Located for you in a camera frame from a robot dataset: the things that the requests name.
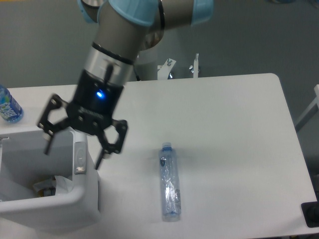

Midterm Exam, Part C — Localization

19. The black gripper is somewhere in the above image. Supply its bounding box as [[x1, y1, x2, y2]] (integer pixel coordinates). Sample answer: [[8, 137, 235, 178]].
[[36, 69, 129, 170]]

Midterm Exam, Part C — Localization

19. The clear plastic bottle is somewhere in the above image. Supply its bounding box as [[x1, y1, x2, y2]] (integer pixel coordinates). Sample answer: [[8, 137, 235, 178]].
[[159, 142, 181, 222]]

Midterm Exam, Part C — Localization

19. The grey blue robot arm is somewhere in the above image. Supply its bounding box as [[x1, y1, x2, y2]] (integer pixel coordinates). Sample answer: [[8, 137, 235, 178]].
[[37, 0, 214, 162]]

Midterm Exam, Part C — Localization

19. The trash inside the can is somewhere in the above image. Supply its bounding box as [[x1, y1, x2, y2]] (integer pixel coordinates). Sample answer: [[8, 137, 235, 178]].
[[32, 175, 74, 197]]

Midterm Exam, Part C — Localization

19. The white trash can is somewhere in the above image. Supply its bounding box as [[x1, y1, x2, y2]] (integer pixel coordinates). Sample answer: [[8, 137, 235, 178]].
[[0, 128, 101, 231]]

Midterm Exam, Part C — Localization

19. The blue labelled water bottle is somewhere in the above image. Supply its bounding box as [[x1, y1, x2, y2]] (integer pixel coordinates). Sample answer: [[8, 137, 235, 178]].
[[0, 85, 24, 123]]

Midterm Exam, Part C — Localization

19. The black clamp at table edge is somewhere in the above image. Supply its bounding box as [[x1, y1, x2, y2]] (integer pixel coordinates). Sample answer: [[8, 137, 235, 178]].
[[301, 201, 319, 228]]

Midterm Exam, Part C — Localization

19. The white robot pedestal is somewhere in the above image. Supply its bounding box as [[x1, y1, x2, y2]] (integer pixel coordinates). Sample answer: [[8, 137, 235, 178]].
[[134, 31, 164, 81]]

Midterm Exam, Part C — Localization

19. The white pedestal foot bracket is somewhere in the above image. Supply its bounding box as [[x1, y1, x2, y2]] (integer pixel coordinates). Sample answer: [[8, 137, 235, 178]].
[[157, 53, 201, 80]]

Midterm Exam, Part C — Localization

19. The white frame at right edge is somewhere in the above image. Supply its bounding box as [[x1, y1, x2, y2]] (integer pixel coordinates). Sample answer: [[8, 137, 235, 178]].
[[295, 84, 319, 132]]

